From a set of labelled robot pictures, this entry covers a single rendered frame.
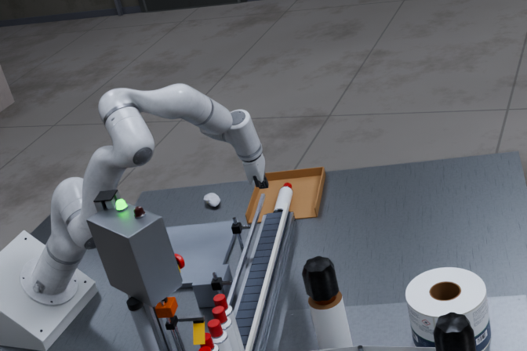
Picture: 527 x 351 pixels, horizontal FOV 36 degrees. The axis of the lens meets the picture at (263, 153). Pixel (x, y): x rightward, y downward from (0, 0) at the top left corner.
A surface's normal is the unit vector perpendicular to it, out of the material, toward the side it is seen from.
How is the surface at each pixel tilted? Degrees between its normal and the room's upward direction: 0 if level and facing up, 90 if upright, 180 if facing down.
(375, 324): 0
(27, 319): 42
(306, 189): 0
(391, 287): 0
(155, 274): 90
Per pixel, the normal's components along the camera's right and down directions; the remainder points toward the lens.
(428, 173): -0.22, -0.87
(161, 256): 0.69, 0.18
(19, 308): 0.44, -0.65
